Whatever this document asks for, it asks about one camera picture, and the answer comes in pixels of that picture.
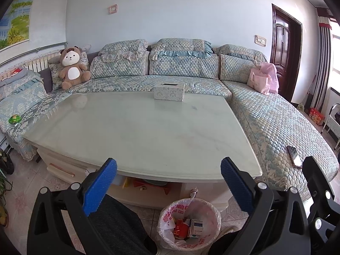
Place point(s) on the pink paper bag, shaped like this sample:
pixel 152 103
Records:
pixel 257 82

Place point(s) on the pink plastic bag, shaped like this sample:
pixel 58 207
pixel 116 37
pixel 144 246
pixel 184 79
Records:
pixel 273 74

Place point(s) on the trash bin with plastic liner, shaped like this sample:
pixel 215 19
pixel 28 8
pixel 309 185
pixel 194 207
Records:
pixel 205 208

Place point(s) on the brown teddy bear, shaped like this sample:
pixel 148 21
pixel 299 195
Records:
pixel 71 69

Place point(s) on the smartphone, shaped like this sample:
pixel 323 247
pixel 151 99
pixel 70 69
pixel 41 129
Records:
pixel 294 156

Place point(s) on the striped curtain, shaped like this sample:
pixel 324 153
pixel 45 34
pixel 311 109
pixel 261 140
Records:
pixel 321 58

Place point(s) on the pink wall socket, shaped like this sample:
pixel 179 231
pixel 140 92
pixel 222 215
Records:
pixel 112 8

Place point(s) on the grey folded blanket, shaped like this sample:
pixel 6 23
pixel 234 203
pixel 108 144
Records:
pixel 13 78

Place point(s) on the person's leg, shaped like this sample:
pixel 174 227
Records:
pixel 119 225
pixel 225 244

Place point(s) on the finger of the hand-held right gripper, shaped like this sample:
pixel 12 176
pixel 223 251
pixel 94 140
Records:
pixel 316 178

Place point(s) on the dark wooden door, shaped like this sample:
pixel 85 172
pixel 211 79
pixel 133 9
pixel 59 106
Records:
pixel 283 50

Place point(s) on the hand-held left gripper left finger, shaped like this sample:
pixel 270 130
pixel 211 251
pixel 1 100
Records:
pixel 101 187

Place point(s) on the person's left leg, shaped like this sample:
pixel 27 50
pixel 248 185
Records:
pixel 119 225

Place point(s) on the red cigarette box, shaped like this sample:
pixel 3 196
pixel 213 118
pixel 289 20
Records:
pixel 182 229

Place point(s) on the white and blue cigarette box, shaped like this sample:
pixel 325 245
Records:
pixel 196 227

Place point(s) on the landscape wall poster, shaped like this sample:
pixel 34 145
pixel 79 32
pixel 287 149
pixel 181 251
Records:
pixel 13 24

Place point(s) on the metal folding chair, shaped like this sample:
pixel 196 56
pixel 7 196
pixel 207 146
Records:
pixel 333 123

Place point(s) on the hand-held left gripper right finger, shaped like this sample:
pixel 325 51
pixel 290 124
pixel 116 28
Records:
pixel 236 187

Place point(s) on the red packaging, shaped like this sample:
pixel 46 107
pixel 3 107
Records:
pixel 150 184

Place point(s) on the white wall switch panel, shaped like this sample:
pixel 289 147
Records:
pixel 260 40

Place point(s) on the grey cushion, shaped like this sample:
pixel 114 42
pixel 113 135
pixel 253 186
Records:
pixel 45 81

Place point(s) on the broom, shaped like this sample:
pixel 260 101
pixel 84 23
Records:
pixel 302 105

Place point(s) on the patterned tissue box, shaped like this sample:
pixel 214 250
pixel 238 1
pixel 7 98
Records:
pixel 168 93

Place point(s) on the window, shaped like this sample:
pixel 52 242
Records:
pixel 336 58

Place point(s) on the quilted blue corner sofa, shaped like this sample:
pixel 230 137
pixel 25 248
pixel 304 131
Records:
pixel 265 117

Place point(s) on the green snack packet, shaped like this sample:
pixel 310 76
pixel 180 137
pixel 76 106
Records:
pixel 14 119

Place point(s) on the person's right leg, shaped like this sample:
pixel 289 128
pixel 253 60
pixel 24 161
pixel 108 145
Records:
pixel 225 244

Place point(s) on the white coffee table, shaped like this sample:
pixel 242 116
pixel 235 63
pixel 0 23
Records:
pixel 132 132

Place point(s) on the grey wall pipe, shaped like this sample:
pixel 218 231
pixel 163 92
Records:
pixel 32 51

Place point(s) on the white radiator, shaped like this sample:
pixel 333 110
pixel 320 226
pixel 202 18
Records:
pixel 39 63

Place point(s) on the red gift box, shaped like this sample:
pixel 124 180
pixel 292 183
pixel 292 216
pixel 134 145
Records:
pixel 316 115

